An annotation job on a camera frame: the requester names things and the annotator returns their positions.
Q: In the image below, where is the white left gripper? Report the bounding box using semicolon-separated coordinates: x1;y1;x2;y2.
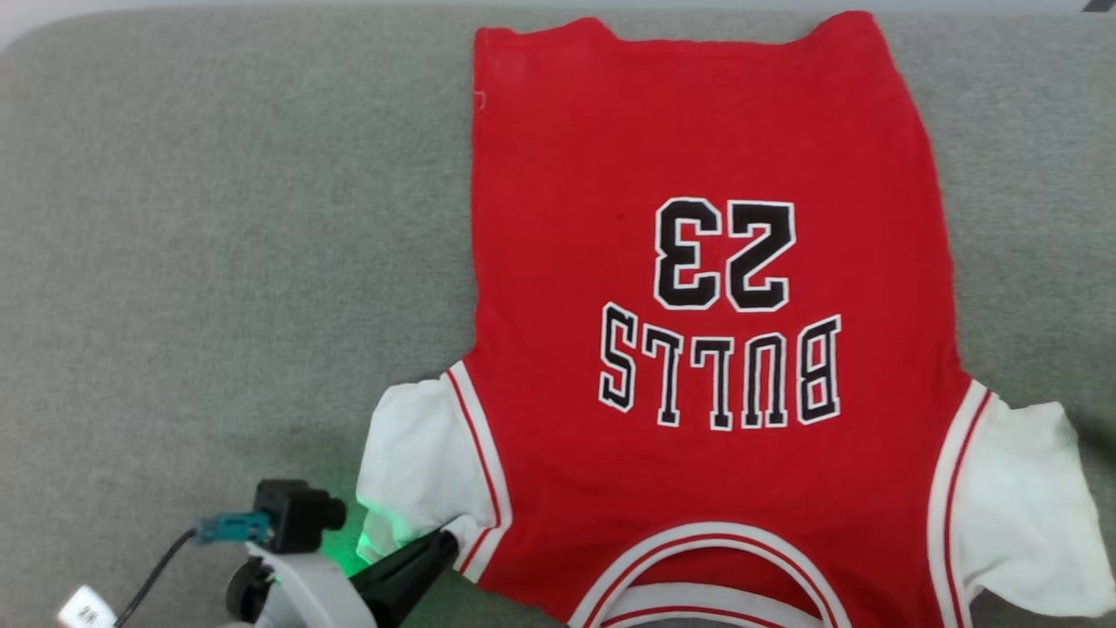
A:
247;529;461;628

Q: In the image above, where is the red white Bulls jersey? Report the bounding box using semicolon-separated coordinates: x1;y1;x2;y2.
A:
356;10;1116;628

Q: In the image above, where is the grey fabric sofa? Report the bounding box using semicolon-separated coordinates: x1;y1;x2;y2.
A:
0;7;1116;628

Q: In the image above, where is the black cable teal connector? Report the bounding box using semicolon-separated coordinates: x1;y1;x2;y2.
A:
113;511;272;628

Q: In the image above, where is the white cable label tag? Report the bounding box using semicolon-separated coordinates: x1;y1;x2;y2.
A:
57;585;119;628

